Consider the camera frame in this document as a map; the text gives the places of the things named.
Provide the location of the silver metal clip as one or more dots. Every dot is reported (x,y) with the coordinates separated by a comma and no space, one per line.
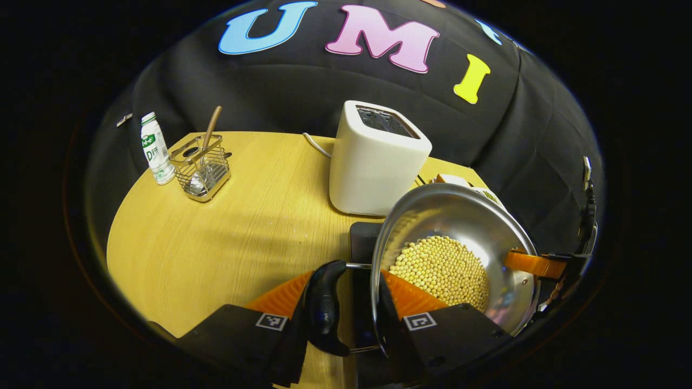
(124,119)

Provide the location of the black induction cooktop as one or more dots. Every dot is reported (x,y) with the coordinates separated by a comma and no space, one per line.
(363,243)

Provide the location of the pile of soybeans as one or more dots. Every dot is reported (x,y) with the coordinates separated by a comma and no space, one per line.
(440,270)

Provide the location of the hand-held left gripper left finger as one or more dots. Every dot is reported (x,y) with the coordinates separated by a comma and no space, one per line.
(294,354)

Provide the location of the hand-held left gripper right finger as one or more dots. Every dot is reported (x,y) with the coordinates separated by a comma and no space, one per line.
(392,335)

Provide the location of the white toaster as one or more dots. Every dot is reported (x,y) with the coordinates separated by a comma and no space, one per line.
(367,173)

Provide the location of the black backdrop cloth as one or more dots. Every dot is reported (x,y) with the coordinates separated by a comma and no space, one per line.
(270,92)

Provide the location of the white divided dish of beans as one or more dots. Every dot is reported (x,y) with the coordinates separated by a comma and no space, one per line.
(451,179)

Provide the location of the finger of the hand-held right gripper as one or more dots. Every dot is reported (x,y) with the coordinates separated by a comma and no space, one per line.
(532,265)
(554,294)

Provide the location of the white drink bottle green label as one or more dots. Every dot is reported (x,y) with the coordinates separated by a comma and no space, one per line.
(157,156)

